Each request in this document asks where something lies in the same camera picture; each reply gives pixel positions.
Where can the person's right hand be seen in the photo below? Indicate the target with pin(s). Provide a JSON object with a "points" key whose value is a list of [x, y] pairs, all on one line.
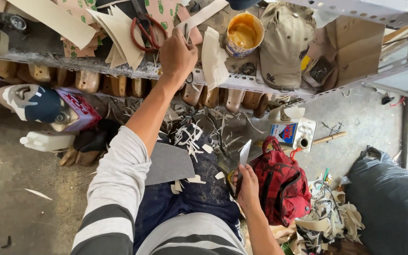
{"points": [[249, 189]]}

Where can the person's left hand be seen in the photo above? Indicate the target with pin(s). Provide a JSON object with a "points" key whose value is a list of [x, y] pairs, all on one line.
{"points": [[177, 56]]}

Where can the person's left fingers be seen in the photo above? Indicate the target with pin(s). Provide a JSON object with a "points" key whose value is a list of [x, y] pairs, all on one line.
{"points": [[180, 33]]}

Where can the person's right fingers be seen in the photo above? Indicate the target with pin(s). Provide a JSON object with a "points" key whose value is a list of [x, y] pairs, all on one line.
{"points": [[240, 179]]}

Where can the white cut material piece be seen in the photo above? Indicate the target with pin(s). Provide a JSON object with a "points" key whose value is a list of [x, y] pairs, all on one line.
{"points": [[245, 154]]}

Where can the thin metal tool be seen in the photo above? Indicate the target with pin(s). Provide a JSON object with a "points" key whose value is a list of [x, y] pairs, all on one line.
{"points": [[186, 32]]}

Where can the green printed brown sheets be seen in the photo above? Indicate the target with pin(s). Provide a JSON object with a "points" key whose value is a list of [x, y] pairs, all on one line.
{"points": [[161, 10]]}

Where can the white material strip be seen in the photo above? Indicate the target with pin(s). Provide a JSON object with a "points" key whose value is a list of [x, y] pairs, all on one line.
{"points": [[204, 14]]}

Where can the navy trousers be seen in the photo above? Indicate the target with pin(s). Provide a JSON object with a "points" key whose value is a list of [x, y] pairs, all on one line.
{"points": [[204, 191]]}

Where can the stack of white cut pieces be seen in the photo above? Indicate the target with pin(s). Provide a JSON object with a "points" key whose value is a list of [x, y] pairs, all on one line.
{"points": [[214, 58]]}

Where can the red camouflage backpack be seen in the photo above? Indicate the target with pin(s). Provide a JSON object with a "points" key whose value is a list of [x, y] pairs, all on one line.
{"points": [[283, 187]]}

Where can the stack of cream cut pieces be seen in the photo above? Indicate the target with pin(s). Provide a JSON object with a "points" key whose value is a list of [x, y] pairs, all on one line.
{"points": [[122, 35]]}

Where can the tin of yellow glue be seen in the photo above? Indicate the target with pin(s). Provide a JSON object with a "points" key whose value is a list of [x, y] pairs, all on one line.
{"points": [[243, 35]]}

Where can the scattered white trimmings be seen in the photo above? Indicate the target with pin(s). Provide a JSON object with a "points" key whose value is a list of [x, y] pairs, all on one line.
{"points": [[189, 136]]}

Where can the metal can with blue label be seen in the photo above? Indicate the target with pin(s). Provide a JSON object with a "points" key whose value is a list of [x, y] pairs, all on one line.
{"points": [[289, 133]]}

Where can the grey material piece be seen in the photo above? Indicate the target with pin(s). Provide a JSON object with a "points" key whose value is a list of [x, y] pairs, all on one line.
{"points": [[168, 164]]}

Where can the crumpled cream scraps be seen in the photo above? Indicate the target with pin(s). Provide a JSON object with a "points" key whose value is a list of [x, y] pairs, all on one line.
{"points": [[285, 114]]}

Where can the heap of material scraps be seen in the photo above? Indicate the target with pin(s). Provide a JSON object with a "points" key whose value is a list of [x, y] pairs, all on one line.
{"points": [[328, 219]]}

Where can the wooden stick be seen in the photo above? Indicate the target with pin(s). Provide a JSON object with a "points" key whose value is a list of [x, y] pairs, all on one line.
{"points": [[329, 137]]}

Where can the row of wooden shoe lasts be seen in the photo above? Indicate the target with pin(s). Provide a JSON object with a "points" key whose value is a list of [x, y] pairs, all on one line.
{"points": [[87, 81]]}

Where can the beige baseball cap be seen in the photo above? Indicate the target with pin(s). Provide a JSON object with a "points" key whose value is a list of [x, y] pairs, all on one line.
{"points": [[285, 46]]}

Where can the metal can with red label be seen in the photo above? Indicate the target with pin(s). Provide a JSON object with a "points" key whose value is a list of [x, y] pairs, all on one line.
{"points": [[82, 109]]}

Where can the long cream material sheet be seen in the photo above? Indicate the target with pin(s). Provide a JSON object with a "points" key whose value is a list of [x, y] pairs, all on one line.
{"points": [[55, 21]]}

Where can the grey striped shirt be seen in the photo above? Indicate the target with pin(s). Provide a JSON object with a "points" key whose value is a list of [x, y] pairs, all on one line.
{"points": [[115, 198]]}

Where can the small box of nails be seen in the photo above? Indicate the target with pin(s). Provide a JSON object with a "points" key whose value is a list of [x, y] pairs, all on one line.
{"points": [[319, 72]]}

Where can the black shoe upper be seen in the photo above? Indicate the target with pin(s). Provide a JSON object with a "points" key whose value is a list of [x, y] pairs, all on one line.
{"points": [[94, 138]]}

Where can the black plastic bag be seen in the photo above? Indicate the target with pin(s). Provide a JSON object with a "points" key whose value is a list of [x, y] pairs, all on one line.
{"points": [[391, 205]]}

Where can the glass jar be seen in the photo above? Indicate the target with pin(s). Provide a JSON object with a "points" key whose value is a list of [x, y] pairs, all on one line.
{"points": [[17, 22]]}

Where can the white and navy shoe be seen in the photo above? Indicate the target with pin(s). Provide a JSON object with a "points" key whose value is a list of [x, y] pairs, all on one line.
{"points": [[30, 102]]}

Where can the small black floor object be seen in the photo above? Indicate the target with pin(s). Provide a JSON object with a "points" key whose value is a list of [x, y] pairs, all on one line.
{"points": [[387, 100]]}

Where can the white plastic jug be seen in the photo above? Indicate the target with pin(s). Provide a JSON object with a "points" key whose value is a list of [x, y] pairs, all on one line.
{"points": [[48, 141]]}

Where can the brown cardboard box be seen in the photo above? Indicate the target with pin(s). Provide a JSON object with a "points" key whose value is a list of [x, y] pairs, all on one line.
{"points": [[359, 49]]}

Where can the cream scrap sliver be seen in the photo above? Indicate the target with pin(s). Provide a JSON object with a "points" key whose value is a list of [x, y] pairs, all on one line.
{"points": [[37, 194]]}

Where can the wooden slats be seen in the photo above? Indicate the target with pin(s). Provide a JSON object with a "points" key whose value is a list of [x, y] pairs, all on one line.
{"points": [[397, 39]]}

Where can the small black scrap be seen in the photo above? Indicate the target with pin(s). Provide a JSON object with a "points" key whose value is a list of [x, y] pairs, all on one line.
{"points": [[7, 243]]}

